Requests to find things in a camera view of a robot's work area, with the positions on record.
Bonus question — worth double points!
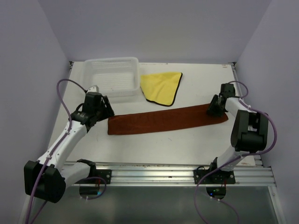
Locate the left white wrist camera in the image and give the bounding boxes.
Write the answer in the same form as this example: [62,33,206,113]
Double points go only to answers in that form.
[87,85,100,93]

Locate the yellow towel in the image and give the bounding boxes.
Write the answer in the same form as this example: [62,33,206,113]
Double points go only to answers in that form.
[140,72,183,107]

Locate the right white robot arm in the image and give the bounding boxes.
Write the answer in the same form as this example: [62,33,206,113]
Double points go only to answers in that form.
[207,83,269,183]

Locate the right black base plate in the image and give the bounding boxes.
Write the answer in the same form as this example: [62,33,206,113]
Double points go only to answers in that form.
[193,166,235,185]

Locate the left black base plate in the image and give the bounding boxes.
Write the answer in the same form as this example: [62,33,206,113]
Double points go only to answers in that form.
[94,169,112,184]

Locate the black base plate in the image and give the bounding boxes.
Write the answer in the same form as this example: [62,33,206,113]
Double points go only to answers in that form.
[193,166,235,185]
[94,169,112,184]

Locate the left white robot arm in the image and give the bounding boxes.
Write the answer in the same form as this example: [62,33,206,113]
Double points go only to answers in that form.
[24,92,114,203]

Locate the white plastic basket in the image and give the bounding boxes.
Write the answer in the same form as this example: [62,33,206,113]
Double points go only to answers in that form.
[81,57,140,97]

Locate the aluminium mounting rail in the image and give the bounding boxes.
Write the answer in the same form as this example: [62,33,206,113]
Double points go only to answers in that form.
[96,163,276,187]

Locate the brown towel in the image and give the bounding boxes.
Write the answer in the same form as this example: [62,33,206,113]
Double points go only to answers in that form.
[107,104,228,135]

